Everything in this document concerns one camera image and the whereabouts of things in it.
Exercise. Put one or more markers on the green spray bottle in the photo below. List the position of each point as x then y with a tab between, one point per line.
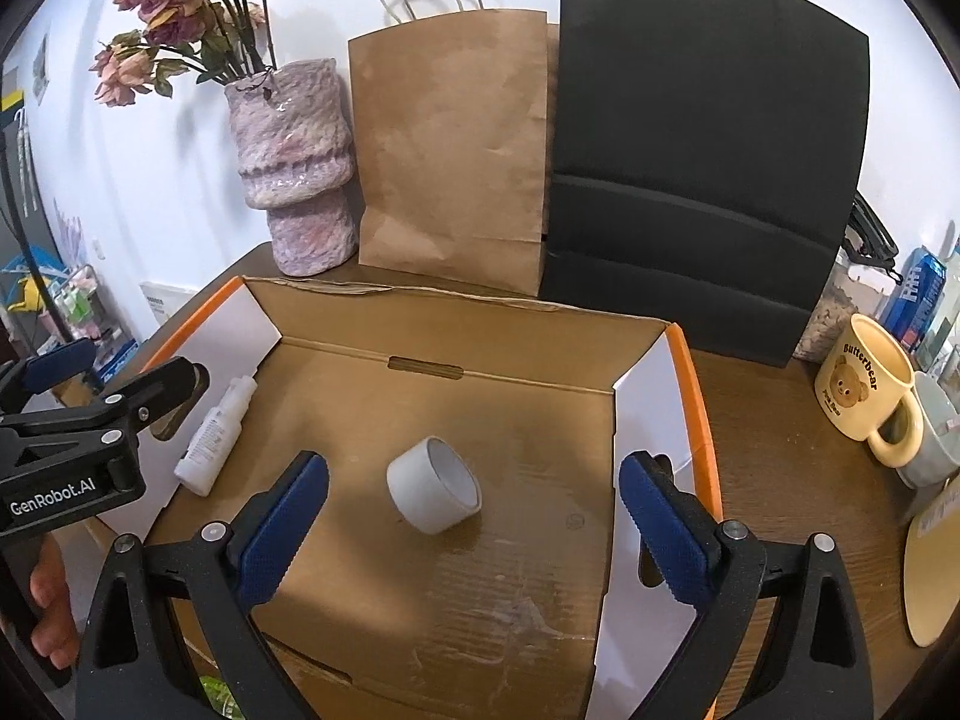
220	698

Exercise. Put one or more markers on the white tape roll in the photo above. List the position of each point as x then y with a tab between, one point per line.
432	487

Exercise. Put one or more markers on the cream thermos jug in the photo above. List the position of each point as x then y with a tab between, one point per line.
930	567

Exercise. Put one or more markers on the yellow bear mug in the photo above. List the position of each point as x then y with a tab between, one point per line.
865	388

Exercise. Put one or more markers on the black paper bag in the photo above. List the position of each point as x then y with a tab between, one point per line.
704	164

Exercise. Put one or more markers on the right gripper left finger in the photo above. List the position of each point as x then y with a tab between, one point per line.
135	662

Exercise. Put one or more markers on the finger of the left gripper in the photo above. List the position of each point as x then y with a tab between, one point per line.
147	398
23	379

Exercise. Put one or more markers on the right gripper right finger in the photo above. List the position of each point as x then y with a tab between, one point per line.
813	662

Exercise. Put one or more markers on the dried rose bouquet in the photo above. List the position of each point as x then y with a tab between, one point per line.
219	41

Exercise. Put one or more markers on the glass food jar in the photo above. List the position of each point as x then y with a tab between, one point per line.
850	289

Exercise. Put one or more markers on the red cardboard box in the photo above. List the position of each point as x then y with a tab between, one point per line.
473	557

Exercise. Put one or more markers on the pink textured vase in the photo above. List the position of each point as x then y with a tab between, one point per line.
295	158

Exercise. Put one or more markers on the white spray bottle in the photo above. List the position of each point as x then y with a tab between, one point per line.
211	445

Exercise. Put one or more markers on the person's left hand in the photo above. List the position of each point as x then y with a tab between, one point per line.
55	636

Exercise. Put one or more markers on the grey ceramic bowl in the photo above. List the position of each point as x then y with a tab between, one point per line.
937	458

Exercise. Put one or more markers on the brown paper bag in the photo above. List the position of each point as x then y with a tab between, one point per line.
451	138

